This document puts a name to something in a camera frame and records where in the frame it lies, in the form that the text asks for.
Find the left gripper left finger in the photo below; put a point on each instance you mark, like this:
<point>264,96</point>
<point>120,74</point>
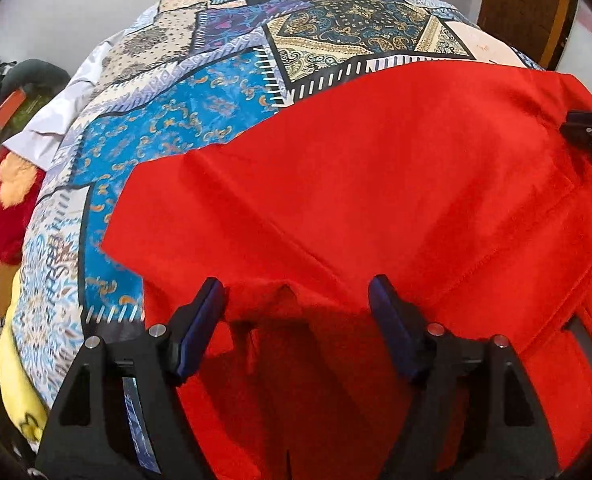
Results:
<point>118,414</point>

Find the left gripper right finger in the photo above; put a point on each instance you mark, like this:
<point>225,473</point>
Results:
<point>475,413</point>

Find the red garment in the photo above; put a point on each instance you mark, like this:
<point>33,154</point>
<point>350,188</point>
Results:
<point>449,177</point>

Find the yellow blanket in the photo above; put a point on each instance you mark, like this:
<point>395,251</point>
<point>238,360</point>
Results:
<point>20,399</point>

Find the brown wooden door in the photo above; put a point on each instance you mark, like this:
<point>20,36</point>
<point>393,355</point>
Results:
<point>538,28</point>

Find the red plush toy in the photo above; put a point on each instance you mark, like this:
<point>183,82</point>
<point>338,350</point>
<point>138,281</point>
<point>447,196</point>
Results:
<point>20,183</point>

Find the white pillow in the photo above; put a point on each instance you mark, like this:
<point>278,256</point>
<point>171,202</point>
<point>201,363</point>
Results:
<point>39,141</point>

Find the green bag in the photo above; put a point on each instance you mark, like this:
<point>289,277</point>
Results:
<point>33,103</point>

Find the orange box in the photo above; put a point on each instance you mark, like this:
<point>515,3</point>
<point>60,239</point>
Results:
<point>10,106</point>

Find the dark green cushion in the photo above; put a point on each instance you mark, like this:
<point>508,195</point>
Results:
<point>33,71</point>

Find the blue patchwork bedspread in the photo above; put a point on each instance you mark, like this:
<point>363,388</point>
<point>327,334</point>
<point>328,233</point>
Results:
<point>186,75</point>

